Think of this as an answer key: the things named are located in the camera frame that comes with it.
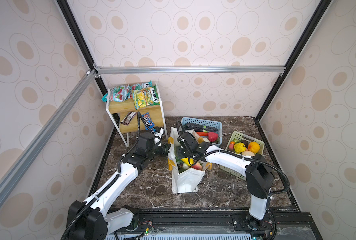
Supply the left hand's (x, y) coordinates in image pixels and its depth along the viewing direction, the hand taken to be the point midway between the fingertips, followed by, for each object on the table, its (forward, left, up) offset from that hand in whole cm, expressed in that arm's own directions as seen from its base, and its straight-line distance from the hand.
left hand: (174, 143), depth 77 cm
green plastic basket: (+19, -44, -18) cm, 51 cm away
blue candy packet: (+21, +17, -5) cm, 28 cm away
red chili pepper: (+22, -19, -20) cm, 35 cm away
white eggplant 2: (-6, -6, -15) cm, 17 cm away
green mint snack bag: (+23, +13, +13) cm, 29 cm away
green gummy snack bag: (+24, +30, +13) cm, 41 cm away
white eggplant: (+17, -21, -20) cm, 34 cm away
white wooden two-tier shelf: (+14, +30, +9) cm, 35 cm away
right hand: (+2, -2, -12) cm, 12 cm away
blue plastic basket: (+29, -29, -18) cm, 45 cm away
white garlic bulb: (+4, -45, -17) cm, 49 cm away
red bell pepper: (+18, -25, -19) cm, 36 cm away
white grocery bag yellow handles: (-14, -7, -14) cm, 21 cm away
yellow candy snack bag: (+20, +18, +13) cm, 30 cm away
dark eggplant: (+27, -18, -21) cm, 39 cm away
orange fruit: (+8, -50, -16) cm, 53 cm away
